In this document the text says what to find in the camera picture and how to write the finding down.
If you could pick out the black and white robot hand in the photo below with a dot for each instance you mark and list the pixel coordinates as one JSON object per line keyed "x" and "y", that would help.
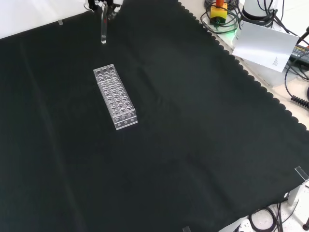
{"x": 113, "y": 6}

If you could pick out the clear glass test tube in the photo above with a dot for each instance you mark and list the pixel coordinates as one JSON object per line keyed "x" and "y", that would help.
{"x": 104, "y": 26}

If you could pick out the clear plastic test tube rack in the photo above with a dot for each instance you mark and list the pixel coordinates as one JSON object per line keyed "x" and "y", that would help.
{"x": 116, "y": 101}

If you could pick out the clear tape piece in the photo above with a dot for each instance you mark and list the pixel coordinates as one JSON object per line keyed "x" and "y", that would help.
{"x": 302, "y": 172}
{"x": 186, "y": 229}
{"x": 60, "y": 22}

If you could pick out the yellow stop button box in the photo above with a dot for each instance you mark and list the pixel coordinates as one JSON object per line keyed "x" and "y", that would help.
{"x": 218, "y": 14}

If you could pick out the black bench cloth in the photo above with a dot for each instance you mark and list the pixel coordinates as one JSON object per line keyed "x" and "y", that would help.
{"x": 169, "y": 145}

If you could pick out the white box under board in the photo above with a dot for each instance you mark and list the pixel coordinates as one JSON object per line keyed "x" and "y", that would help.
{"x": 270, "y": 75}

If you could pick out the black power adapter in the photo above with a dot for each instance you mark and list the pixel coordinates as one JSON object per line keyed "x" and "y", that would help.
{"x": 300, "y": 54}

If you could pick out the white power strip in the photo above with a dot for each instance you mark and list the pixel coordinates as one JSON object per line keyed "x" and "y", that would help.
{"x": 243, "y": 226}

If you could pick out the white bench leg bracket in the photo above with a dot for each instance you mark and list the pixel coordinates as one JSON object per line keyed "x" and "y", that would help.
{"x": 298, "y": 192}

